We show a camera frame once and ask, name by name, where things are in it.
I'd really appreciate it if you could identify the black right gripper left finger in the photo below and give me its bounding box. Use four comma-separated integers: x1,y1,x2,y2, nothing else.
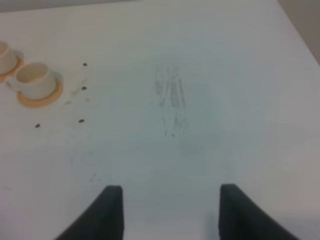
57,185,124,240

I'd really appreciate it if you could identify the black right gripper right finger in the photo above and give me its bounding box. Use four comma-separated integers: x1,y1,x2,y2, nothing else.
218,184,297,240

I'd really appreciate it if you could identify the orange coaster front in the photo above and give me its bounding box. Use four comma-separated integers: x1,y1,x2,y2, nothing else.
16,73,63,109

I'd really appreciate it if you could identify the orange coaster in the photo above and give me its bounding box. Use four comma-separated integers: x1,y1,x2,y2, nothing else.
0,51,24,83
16,73,63,109

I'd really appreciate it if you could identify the white teacup front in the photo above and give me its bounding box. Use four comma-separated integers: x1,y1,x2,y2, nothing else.
4,62,58,100

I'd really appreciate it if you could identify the white teacup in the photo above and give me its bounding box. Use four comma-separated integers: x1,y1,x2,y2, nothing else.
4,62,58,100
0,41,18,75

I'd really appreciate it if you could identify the orange coaster rear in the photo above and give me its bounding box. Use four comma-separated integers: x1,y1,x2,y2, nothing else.
0,51,24,83

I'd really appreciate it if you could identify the white teacup rear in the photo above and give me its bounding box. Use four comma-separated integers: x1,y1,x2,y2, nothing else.
0,41,18,75

